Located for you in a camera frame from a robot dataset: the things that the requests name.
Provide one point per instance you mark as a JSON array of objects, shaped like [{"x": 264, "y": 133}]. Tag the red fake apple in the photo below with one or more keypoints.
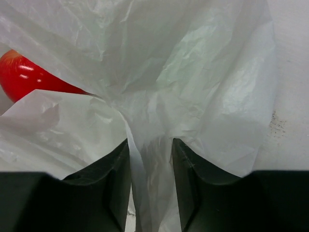
[{"x": 19, "y": 76}]

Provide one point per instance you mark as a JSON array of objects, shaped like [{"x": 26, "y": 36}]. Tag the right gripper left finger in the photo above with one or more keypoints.
[{"x": 94, "y": 199}]

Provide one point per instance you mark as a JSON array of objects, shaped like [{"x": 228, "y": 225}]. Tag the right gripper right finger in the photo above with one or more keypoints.
[{"x": 213, "y": 200}]

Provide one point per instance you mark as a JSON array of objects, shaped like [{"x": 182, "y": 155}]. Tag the white plastic bag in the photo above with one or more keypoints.
[{"x": 199, "y": 70}]

